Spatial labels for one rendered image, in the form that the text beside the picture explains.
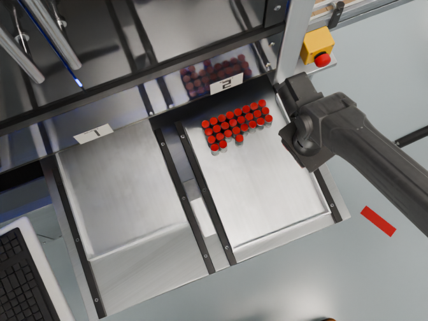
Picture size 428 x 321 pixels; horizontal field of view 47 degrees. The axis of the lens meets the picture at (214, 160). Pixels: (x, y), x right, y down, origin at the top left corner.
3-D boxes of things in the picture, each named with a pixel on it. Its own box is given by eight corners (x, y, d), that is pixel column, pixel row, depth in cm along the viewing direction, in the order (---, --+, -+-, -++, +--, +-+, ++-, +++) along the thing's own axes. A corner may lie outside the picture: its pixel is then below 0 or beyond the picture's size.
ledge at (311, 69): (274, 39, 139) (274, 36, 137) (315, 24, 140) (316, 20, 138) (293, 81, 135) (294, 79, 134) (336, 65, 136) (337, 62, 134)
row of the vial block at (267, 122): (206, 142, 129) (206, 137, 125) (269, 118, 131) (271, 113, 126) (209, 149, 129) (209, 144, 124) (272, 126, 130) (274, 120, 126)
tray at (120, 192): (52, 141, 131) (48, 137, 128) (144, 106, 133) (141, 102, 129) (91, 261, 122) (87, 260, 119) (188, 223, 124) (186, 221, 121)
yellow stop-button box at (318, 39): (293, 42, 128) (297, 28, 121) (318, 33, 128) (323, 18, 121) (305, 67, 126) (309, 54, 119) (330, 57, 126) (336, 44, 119)
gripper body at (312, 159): (302, 114, 97) (308, 102, 90) (335, 155, 95) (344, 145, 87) (276, 134, 96) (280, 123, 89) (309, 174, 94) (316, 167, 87)
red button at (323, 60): (309, 58, 125) (312, 51, 121) (324, 53, 125) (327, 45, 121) (316, 71, 124) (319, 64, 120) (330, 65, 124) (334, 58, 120)
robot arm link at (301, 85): (308, 131, 76) (356, 112, 77) (277, 69, 78) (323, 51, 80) (291, 153, 87) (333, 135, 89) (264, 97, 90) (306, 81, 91)
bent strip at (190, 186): (184, 186, 127) (182, 182, 121) (195, 182, 127) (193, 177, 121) (205, 237, 123) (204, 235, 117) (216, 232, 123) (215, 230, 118)
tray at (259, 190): (186, 131, 131) (185, 127, 127) (276, 98, 132) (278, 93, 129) (232, 251, 122) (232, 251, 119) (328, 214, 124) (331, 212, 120)
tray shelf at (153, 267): (37, 149, 132) (35, 148, 131) (275, 60, 137) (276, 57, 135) (91, 323, 120) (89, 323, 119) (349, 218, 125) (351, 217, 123)
